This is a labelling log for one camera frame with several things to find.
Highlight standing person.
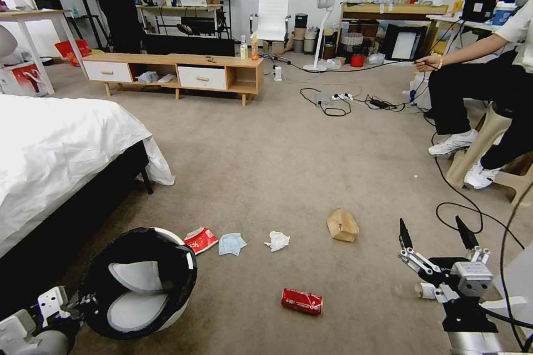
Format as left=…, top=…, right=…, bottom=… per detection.
left=78, top=0, right=145, bottom=55

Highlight white crumpled tissue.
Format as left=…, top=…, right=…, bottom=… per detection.
left=263, top=230, right=291, bottom=253

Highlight black robot wrist cable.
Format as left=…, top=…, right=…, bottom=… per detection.
left=479, top=178, right=533, bottom=352

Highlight black framed panel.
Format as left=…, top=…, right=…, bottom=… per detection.
left=382, top=23, right=430, bottom=62

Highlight pale blue crumpled tissue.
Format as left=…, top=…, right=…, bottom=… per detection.
left=218, top=232, right=248, bottom=257

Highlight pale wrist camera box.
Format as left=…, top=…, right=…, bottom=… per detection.
left=451, top=261, right=495, bottom=296

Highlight crumpled brown paper bag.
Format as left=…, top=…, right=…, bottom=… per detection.
left=326, top=207, right=360, bottom=244

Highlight grey cylinder bin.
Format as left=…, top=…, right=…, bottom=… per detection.
left=303, top=30, right=320, bottom=55

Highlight wooden desk with clutter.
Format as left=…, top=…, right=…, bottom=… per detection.
left=335, top=2, right=450, bottom=61

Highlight grey round lamp shade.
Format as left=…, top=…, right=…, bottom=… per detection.
left=0, top=23, right=19, bottom=67

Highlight white office chair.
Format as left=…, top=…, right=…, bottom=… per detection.
left=249, top=0, right=293, bottom=66

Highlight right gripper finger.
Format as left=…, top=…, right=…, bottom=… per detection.
left=455, top=215, right=492, bottom=265
left=397, top=217, right=445, bottom=287

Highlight beige wooden stool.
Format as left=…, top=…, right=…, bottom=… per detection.
left=446, top=102, right=533, bottom=204

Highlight white bin with black bag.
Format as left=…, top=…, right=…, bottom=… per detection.
left=78, top=226, right=199, bottom=341

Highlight black and tan cylinder bin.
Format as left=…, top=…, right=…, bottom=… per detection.
left=294, top=13, right=309, bottom=54

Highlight black bed frame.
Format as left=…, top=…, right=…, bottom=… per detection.
left=0, top=138, right=155, bottom=321

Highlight crushed red soda can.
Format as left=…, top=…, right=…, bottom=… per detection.
left=281, top=287, right=324, bottom=316

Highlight black floor cable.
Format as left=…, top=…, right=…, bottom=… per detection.
left=430, top=130, right=526, bottom=251

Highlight red shopping bag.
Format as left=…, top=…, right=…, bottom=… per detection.
left=54, top=38, right=93, bottom=68

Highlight white table wooden top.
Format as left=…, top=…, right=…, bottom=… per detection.
left=0, top=8, right=84, bottom=95

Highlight seated person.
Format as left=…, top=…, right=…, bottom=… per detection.
left=412, top=0, right=533, bottom=191

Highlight black low cabinet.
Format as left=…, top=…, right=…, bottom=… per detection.
left=143, top=33, right=237, bottom=58

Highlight crushed red white carton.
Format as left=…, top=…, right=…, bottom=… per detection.
left=184, top=226, right=219, bottom=256

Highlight red and white box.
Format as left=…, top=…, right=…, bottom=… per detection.
left=0, top=61, right=48, bottom=98

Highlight blue and white tub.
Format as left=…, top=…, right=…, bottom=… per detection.
left=491, top=1, right=517, bottom=27

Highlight low wooden cabinet white drawers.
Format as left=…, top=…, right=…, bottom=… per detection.
left=81, top=53, right=265, bottom=108

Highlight wooden desk with laptop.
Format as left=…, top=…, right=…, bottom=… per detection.
left=135, top=3, right=225, bottom=36

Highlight white bed sheet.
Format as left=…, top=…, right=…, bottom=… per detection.
left=0, top=93, right=176, bottom=258

